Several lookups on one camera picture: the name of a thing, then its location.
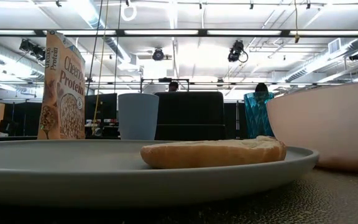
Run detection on split bread roll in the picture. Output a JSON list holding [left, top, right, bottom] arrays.
[[140, 135, 288, 170]]

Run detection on Cheerios Protein cereal box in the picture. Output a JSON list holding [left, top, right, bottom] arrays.
[[37, 30, 86, 141]]

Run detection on black two-slot toaster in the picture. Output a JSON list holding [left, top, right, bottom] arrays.
[[154, 91, 227, 142]]

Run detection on blue plastic cup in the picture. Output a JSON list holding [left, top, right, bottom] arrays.
[[117, 93, 160, 141]]

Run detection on black monitor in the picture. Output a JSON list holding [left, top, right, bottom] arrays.
[[85, 93, 118, 121]]

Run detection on teal faceted glass tumbler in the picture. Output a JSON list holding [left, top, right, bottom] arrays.
[[243, 91, 275, 139]]

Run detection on grey round plate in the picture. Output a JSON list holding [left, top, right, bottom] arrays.
[[0, 139, 319, 208]]

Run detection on pink bowl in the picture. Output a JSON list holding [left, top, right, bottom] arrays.
[[266, 80, 358, 174]]

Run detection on black ceiling spotlights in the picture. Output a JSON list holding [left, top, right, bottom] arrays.
[[19, 39, 47, 62]]

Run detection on white air vent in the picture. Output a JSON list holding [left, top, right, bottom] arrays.
[[328, 38, 342, 55]]

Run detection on round black ceiling camera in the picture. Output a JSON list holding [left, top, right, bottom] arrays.
[[152, 47, 165, 62]]

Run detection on black ceiling camera with cable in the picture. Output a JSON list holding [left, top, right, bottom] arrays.
[[227, 39, 249, 63]]

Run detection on yellow hanging rope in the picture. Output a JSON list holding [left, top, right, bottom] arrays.
[[91, 0, 110, 134]]

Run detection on black hanging cable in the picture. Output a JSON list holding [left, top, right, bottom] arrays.
[[114, 0, 122, 94], [86, 0, 104, 96]]

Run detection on white hanging ring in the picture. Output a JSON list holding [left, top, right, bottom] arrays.
[[120, 1, 137, 22]]

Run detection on yellow cable with plug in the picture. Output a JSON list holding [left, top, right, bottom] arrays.
[[293, 0, 301, 44]]

